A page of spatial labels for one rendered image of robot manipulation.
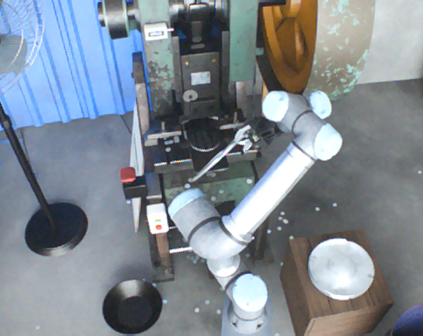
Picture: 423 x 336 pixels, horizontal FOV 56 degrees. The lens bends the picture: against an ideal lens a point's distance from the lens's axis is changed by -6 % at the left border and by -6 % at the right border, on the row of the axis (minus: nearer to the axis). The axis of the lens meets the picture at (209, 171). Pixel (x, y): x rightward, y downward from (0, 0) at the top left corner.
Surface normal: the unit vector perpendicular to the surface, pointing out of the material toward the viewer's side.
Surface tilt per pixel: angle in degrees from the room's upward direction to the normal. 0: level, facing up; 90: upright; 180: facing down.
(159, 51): 90
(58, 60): 90
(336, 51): 89
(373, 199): 0
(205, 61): 90
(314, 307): 0
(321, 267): 0
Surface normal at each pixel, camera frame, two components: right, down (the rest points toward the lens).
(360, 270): -0.02, -0.68
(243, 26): 0.18, 0.72
